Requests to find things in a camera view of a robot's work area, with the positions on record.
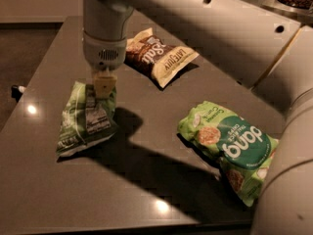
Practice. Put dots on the green jalapeno chip bag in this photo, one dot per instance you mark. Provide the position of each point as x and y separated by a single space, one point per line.
86 121

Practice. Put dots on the grey metal box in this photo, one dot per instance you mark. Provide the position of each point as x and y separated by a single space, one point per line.
301 15

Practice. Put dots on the small black white object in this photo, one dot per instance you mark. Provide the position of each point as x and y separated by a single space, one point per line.
17 91

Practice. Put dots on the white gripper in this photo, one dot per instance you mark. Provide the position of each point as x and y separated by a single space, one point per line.
104 53

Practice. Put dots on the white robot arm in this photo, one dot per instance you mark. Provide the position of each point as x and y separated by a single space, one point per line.
272 56

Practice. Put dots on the green dang rice chips bag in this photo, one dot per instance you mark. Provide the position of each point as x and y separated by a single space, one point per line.
243 151

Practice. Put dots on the brown sea salt chip bag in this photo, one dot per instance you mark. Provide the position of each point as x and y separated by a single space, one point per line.
147 54

